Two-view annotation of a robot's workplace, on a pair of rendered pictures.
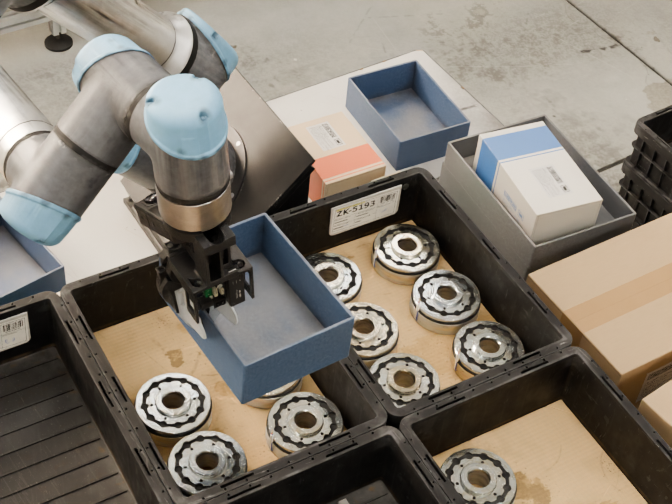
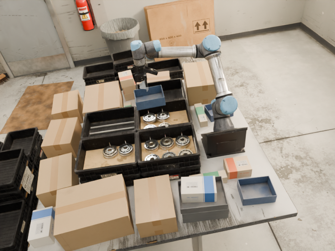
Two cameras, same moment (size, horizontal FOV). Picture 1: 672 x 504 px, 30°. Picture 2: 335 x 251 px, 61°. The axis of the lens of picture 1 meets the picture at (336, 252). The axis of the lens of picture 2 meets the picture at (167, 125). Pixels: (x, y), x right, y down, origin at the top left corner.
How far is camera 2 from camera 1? 2.31 m
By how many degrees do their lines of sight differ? 80
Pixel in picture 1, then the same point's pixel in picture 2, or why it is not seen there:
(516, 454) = (129, 160)
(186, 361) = (174, 121)
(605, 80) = not seen: outside the picture
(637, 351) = (137, 186)
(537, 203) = (185, 178)
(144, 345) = (180, 116)
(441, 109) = (257, 200)
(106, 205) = not seen: hidden behind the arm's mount
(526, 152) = (204, 183)
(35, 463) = not seen: hidden behind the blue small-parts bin
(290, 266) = (155, 102)
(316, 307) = (146, 105)
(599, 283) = (159, 187)
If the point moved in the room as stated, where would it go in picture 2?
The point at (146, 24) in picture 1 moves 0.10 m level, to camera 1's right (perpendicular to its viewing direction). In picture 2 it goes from (216, 82) to (210, 91)
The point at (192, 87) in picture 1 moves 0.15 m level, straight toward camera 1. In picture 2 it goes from (136, 42) to (115, 41)
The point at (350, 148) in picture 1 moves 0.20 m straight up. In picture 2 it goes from (236, 167) to (238, 145)
